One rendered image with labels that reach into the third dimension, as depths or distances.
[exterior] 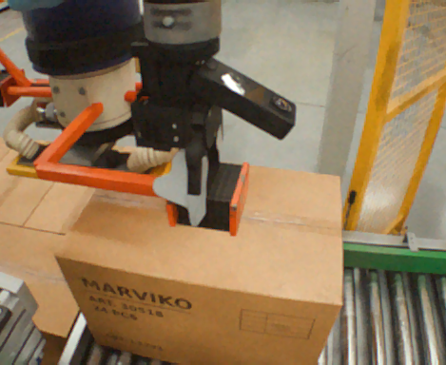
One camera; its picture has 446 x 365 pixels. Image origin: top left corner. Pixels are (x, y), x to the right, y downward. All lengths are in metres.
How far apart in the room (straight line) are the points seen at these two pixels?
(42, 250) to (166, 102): 1.15
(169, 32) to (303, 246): 0.58
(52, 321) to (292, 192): 0.81
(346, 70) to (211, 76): 1.36
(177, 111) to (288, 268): 0.48
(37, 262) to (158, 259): 0.73
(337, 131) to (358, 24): 0.51
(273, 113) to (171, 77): 0.11
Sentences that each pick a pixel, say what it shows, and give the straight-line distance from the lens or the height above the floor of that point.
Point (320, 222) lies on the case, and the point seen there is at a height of 0.95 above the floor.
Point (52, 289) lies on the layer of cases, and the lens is 1.36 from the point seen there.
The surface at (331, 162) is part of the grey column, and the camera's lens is 1.94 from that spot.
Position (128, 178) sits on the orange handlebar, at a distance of 0.51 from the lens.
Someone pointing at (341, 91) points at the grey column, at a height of 0.85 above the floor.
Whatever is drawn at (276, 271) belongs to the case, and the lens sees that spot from 0.78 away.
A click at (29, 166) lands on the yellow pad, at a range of 0.83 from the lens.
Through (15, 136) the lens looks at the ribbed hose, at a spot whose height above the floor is 1.18.
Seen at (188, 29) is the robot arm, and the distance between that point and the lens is 0.36.
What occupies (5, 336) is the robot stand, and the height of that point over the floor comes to 0.95.
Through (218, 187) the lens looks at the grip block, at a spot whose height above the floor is 1.26.
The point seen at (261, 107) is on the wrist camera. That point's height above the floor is 1.38.
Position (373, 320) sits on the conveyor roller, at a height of 0.54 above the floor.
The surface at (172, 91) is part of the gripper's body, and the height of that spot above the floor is 1.38.
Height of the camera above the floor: 1.56
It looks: 39 degrees down
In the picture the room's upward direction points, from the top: straight up
